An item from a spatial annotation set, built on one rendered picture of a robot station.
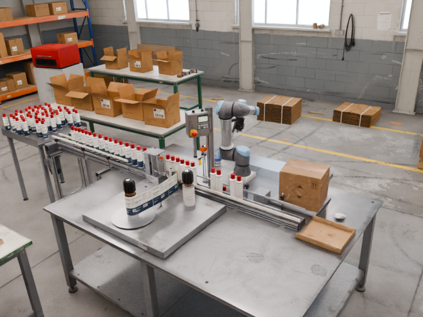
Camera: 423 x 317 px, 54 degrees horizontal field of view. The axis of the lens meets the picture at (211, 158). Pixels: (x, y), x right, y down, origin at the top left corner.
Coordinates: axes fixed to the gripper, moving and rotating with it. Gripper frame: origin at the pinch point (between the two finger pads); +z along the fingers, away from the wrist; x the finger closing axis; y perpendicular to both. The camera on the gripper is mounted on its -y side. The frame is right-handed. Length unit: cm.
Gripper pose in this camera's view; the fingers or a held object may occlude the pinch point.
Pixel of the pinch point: (233, 136)
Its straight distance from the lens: 381.6
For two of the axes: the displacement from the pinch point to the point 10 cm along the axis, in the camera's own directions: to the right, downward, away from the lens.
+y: 9.1, 2.8, -3.2
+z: -1.4, 9.0, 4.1
